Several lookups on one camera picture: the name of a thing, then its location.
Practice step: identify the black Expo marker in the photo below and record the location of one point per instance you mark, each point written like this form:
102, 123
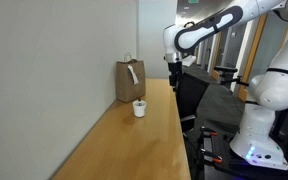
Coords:
139, 101

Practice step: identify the black office chair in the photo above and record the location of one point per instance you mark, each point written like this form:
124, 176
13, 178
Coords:
190, 96

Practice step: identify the black armrest chair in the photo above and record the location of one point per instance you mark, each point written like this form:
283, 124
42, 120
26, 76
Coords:
229, 75

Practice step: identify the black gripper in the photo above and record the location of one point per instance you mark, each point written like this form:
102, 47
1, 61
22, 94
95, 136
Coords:
175, 69

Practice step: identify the white mug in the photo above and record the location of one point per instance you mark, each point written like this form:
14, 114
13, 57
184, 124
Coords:
139, 108

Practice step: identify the white paper tag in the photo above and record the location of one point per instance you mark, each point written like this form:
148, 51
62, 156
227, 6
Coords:
133, 74

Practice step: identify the wide wooden door frame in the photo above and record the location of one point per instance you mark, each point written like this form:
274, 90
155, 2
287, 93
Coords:
252, 56

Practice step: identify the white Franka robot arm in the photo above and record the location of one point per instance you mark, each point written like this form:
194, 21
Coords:
277, 90

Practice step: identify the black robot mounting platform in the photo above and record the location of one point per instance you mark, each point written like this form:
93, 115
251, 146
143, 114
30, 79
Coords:
224, 156

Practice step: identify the narrow wooden door frame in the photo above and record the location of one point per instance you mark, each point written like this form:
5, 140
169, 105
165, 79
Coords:
216, 56

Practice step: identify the brown paper bag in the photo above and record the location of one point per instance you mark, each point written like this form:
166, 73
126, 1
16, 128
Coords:
128, 85

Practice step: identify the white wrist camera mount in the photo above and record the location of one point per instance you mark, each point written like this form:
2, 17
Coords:
189, 60

